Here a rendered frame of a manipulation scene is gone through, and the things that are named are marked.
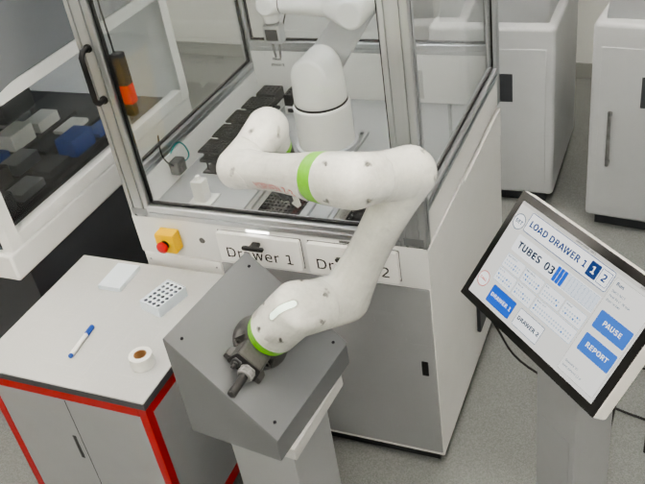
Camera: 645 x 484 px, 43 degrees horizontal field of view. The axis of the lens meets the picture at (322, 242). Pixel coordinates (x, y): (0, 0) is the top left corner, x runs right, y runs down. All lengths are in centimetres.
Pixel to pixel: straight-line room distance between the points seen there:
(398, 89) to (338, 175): 52
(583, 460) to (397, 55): 115
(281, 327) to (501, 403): 146
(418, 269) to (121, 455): 106
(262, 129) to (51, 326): 107
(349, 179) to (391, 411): 137
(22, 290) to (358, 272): 151
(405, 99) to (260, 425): 89
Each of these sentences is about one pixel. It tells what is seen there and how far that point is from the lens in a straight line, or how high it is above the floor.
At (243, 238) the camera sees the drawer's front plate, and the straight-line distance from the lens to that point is 260.
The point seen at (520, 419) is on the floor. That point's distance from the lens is 318.
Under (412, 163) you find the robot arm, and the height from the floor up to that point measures 145.
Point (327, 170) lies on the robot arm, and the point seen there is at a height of 150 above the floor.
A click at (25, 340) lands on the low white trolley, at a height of 76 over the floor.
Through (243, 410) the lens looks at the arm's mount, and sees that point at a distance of 204.
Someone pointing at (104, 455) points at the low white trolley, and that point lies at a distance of 272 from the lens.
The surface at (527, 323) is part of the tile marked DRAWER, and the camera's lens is 203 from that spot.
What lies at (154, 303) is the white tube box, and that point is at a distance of 265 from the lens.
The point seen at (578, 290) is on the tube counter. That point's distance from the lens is 196.
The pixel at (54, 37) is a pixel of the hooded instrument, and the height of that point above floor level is 145.
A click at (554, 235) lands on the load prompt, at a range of 204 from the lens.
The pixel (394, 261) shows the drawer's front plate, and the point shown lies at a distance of 242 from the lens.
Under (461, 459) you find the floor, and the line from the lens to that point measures 306.
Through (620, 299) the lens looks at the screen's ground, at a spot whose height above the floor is 114.
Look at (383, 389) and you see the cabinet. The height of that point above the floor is 34.
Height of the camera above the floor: 234
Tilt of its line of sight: 34 degrees down
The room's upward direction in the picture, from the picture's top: 10 degrees counter-clockwise
